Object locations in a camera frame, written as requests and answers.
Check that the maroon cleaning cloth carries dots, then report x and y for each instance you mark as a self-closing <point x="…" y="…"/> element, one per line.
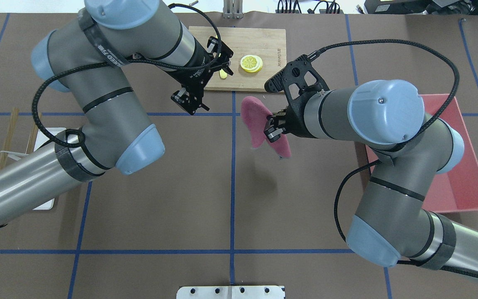
<point x="254" y="115"/>

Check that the white rectangular tray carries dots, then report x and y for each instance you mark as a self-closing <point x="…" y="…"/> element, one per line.
<point x="45" y="179"/>

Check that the yellow lemon slice toy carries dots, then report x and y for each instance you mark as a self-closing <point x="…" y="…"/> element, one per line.
<point x="251" y="63"/>

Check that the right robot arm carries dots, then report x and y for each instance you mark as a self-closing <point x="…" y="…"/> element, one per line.
<point x="390" y="226"/>

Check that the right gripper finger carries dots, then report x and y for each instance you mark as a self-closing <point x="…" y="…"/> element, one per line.
<point x="272" y="131"/>

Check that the yellow plastic knife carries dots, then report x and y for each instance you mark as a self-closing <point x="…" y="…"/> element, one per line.
<point x="223" y="74"/>

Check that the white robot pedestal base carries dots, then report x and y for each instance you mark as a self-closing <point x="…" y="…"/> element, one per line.
<point x="232" y="292"/>

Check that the bamboo cutting board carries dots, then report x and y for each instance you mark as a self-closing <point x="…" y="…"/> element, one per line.
<point x="268" y="44"/>

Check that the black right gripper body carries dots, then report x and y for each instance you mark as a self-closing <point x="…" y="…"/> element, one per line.
<point x="295" y="117"/>

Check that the wooden chopstick with band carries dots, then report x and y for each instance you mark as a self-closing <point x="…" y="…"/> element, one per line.
<point x="9" y="136"/>

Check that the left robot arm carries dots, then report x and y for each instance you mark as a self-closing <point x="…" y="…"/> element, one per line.
<point x="86" y="57"/>

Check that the pink plastic bin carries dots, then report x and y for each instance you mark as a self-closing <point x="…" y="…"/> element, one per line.
<point x="455" y="190"/>

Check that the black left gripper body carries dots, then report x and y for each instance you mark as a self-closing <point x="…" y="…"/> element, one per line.
<point x="194" y="71"/>

